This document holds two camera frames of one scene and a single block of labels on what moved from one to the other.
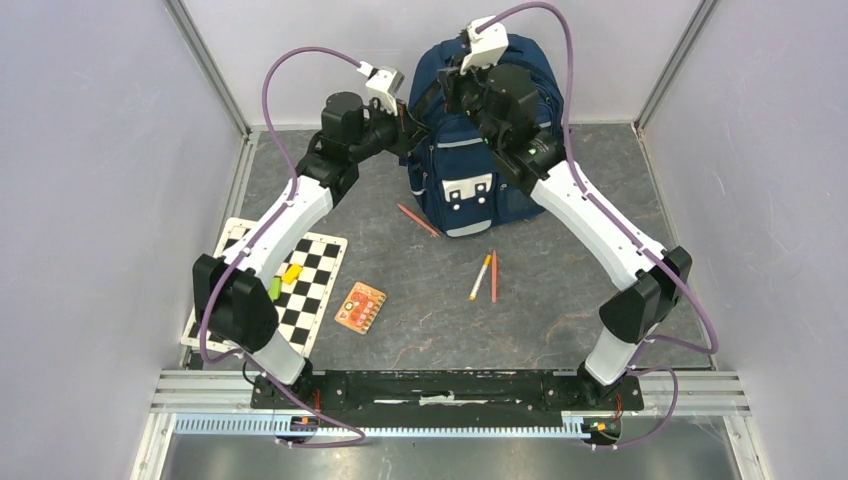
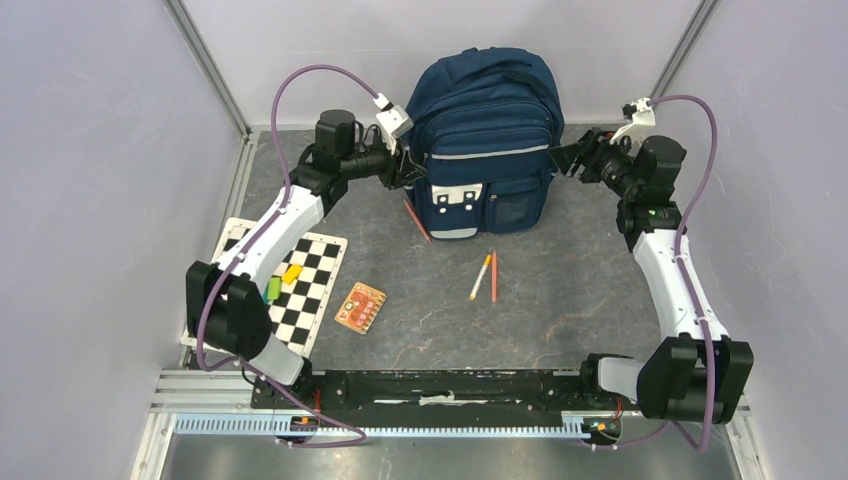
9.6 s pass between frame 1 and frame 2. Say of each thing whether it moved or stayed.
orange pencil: stayed
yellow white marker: stayed
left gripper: moved
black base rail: stayed
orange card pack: stayed
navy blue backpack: moved
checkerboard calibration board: stayed
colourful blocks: stayed
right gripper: moved
